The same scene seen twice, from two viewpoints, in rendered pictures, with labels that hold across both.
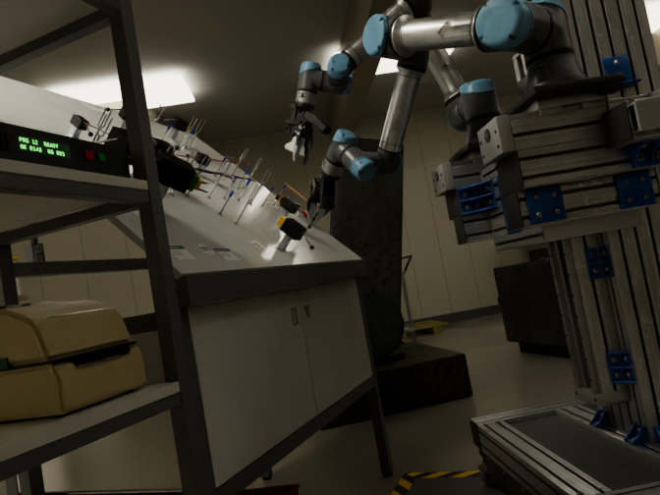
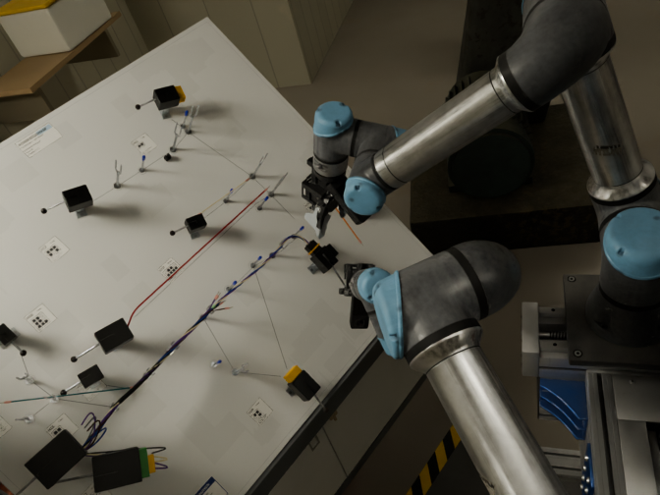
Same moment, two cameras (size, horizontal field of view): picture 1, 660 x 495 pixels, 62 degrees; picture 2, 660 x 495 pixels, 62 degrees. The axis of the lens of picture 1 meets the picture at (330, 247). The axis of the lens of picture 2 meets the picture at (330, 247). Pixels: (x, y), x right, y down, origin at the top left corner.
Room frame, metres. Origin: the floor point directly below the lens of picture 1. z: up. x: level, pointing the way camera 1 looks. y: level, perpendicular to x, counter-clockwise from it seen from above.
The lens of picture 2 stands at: (1.08, -0.46, 2.12)
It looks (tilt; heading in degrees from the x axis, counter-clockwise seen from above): 42 degrees down; 30
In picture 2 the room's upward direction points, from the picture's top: 18 degrees counter-clockwise
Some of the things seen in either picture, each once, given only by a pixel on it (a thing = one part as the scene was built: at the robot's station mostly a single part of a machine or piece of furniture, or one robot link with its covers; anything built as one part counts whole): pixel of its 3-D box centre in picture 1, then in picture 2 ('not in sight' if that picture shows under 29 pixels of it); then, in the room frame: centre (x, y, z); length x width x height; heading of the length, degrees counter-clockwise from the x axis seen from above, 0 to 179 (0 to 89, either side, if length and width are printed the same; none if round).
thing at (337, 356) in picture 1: (338, 337); (385, 378); (1.98, 0.03, 0.60); 0.55 x 0.03 x 0.39; 158
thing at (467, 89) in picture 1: (478, 99); (638, 253); (1.87, -0.59, 1.33); 0.13 x 0.12 x 0.14; 3
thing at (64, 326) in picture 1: (37, 356); not in sight; (1.01, 0.56, 0.76); 0.30 x 0.21 x 0.20; 71
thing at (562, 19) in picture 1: (542, 31); not in sight; (1.36, -0.62, 1.33); 0.13 x 0.12 x 0.14; 128
